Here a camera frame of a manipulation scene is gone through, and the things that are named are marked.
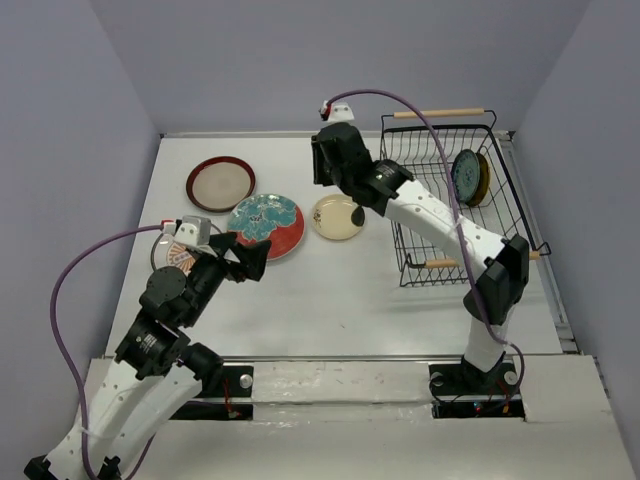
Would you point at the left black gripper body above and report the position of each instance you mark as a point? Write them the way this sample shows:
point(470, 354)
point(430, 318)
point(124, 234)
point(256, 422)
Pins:
point(210, 272)

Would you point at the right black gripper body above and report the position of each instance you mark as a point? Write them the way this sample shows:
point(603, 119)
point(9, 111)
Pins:
point(327, 172)

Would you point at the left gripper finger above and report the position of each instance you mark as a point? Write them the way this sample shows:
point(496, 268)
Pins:
point(253, 258)
point(221, 243)

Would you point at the cream small plate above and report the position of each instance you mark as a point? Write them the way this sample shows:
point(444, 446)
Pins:
point(331, 217)

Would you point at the red teal floral plate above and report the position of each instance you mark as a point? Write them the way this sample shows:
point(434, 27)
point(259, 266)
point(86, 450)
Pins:
point(270, 217)

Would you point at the white orange sunburst plate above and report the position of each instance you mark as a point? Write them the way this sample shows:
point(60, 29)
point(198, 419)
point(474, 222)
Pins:
point(166, 252)

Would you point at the red rimmed cream plate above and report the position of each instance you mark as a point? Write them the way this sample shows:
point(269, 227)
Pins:
point(218, 184)

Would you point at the blue green floral plate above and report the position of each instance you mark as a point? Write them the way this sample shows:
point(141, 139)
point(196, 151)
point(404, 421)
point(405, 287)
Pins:
point(465, 174)

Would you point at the yellow patterned plate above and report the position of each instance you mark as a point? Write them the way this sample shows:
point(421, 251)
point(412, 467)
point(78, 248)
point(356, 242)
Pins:
point(484, 180)

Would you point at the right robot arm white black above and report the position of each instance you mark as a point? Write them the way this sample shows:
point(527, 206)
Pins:
point(497, 268)

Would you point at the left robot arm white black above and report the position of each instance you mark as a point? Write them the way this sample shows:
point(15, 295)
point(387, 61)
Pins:
point(156, 368)

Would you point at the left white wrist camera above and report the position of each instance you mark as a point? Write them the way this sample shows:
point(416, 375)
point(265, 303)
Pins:
point(194, 233)

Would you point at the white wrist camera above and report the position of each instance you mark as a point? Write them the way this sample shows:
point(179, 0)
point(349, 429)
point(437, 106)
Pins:
point(194, 233)
point(336, 112)

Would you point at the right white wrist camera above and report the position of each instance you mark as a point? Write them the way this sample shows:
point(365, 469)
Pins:
point(336, 112)

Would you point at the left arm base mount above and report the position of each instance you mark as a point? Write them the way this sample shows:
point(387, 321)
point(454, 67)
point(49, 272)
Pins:
point(228, 399)

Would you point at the black wire dish rack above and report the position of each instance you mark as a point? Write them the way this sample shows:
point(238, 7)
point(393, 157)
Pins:
point(420, 261)

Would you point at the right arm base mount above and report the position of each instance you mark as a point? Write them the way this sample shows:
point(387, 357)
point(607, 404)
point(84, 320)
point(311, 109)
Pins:
point(457, 398)

